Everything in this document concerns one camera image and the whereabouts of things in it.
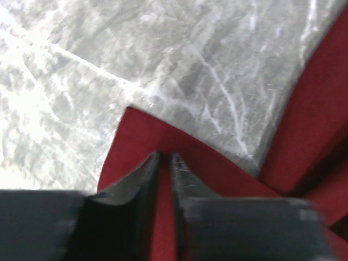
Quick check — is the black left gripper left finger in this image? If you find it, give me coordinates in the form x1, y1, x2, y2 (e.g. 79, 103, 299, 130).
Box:
1, 152, 160, 260

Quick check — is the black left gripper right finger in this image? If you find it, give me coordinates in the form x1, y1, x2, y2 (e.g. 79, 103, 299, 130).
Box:
170, 153, 347, 260

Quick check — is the dark red t-shirt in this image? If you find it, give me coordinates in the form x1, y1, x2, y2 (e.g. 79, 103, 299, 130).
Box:
98, 10, 347, 260

